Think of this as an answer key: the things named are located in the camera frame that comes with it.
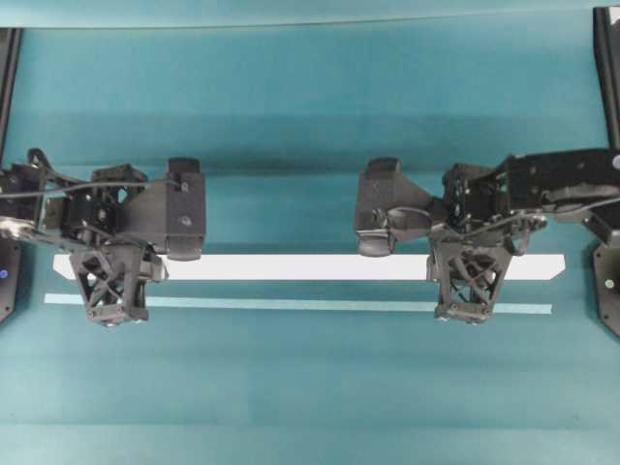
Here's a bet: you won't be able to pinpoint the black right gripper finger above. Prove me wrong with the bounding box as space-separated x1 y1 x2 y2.
366 157 400 181
357 229 393 256

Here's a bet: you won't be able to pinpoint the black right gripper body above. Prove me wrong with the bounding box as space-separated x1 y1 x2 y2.
354 169 446 242

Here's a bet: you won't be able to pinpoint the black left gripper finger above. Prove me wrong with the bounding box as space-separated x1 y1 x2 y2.
168 157 202 175
166 239 202 262

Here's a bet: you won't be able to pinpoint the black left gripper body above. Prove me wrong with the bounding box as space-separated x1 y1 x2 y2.
126 173 206 255

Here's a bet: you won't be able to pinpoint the white wooden board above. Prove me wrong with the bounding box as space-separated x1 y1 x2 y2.
53 254 566 281

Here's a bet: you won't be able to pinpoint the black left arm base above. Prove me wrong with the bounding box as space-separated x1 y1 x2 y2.
0 238 23 324

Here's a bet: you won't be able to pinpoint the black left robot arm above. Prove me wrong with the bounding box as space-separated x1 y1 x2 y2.
1 148 206 262

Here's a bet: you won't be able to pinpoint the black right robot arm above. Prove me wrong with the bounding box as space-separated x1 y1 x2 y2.
354 148 619 258

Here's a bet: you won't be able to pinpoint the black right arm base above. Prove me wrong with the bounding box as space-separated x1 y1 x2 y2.
592 242 620 337

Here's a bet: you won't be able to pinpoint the teal table cloth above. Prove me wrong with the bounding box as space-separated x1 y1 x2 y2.
1 8 619 464

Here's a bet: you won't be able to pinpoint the light blue tape strip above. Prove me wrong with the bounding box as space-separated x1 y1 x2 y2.
44 293 552 315

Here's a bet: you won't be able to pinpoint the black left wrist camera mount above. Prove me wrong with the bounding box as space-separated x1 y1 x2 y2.
69 244 168 326

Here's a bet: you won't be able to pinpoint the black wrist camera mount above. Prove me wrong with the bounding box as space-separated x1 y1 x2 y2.
69 244 168 326
427 229 512 325

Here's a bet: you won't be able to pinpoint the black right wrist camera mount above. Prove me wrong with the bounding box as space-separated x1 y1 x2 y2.
427 229 512 325

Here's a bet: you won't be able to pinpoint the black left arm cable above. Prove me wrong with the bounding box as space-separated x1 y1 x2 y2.
0 147 151 202

